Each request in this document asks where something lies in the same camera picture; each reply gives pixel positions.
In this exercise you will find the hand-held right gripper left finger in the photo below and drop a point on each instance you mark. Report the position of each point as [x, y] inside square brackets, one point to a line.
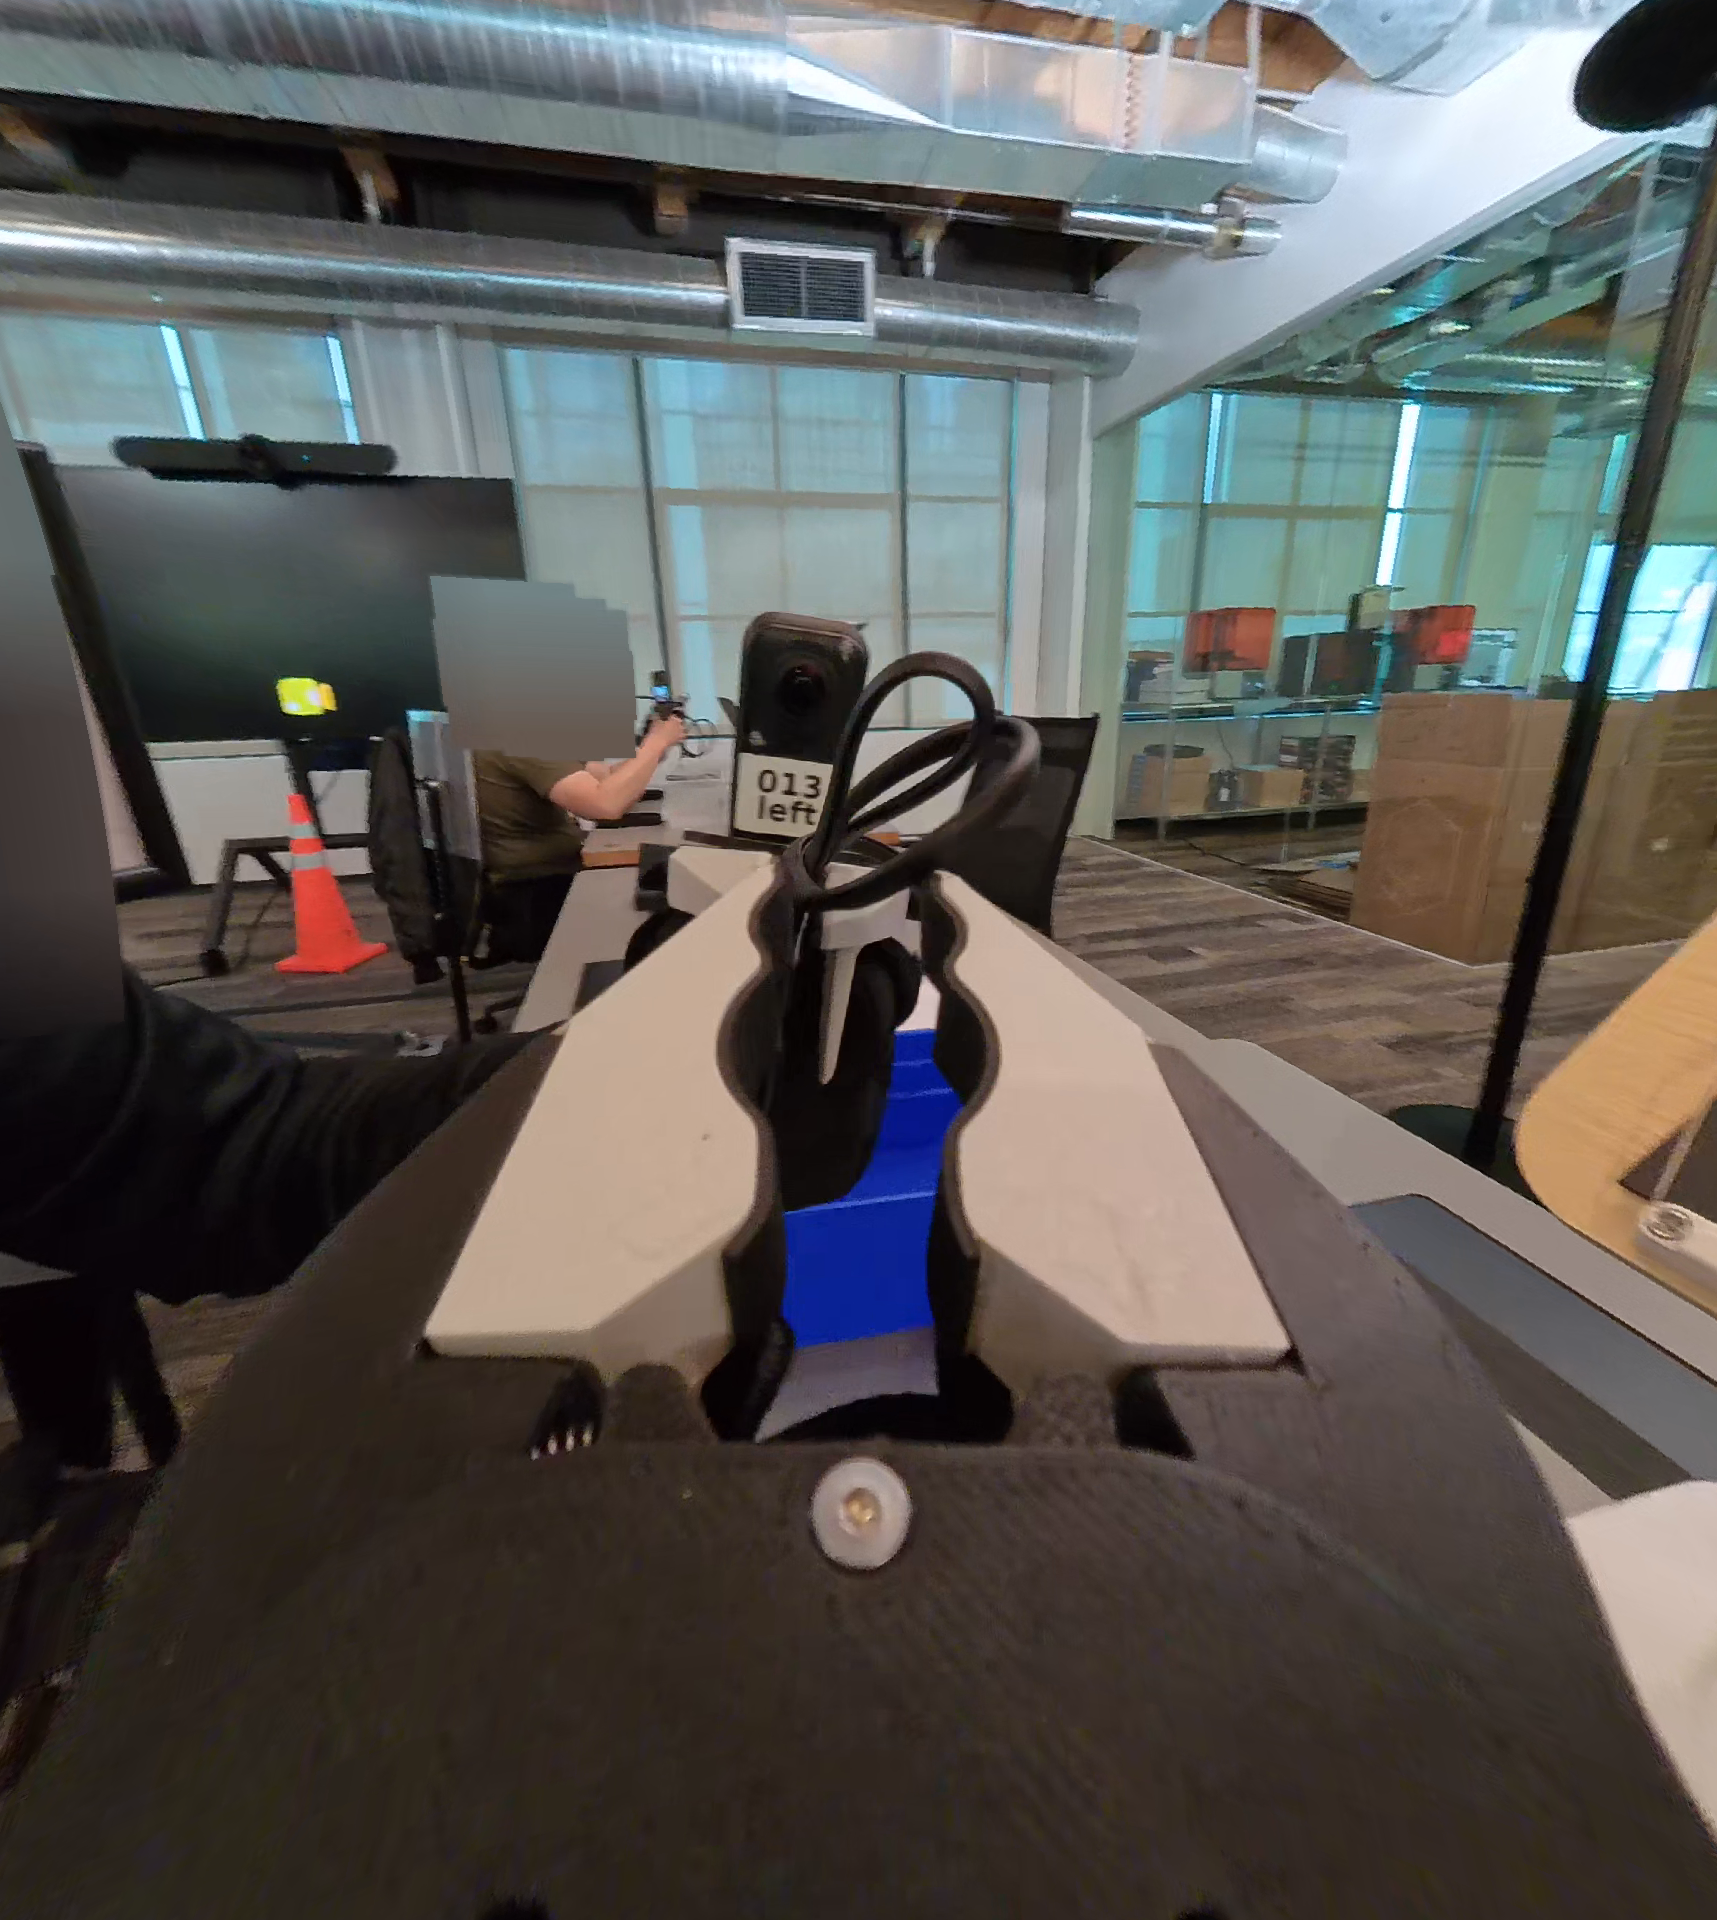
[605, 1200]

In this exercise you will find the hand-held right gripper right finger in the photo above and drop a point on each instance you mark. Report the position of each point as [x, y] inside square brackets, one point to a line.
[1098, 1200]

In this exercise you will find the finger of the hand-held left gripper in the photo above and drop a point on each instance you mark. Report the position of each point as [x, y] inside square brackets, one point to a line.
[695, 887]
[865, 936]

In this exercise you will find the blue plastic bin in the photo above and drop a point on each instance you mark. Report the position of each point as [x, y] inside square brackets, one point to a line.
[873, 1200]

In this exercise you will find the person's left forearm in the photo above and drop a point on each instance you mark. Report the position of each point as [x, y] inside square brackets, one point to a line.
[199, 1140]

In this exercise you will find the person's left hand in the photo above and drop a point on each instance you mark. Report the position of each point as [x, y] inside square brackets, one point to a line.
[834, 1080]

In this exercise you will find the black office chair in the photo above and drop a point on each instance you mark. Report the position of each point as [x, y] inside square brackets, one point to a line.
[1023, 810]

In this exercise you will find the orange traffic cone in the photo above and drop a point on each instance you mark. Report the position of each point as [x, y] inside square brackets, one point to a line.
[318, 894]

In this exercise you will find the white vent grille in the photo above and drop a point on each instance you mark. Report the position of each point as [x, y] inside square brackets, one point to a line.
[798, 287]

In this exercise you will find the orange 3D printer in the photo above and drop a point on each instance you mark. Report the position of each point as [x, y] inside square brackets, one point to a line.
[1438, 634]
[1233, 641]

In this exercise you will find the large black monitor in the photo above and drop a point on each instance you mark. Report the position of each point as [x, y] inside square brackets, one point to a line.
[289, 600]

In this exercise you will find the large cardboard box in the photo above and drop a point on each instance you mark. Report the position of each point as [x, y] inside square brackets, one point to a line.
[1549, 827]

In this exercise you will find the black video bar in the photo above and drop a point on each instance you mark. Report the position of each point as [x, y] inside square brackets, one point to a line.
[253, 456]

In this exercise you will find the black framed tag sign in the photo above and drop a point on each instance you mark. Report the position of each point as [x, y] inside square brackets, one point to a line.
[79, 661]

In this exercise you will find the black round-top pole stand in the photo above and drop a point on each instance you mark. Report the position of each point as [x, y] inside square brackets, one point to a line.
[1669, 451]

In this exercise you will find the silver ventilation duct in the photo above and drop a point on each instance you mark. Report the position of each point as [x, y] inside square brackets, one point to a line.
[648, 76]
[499, 287]

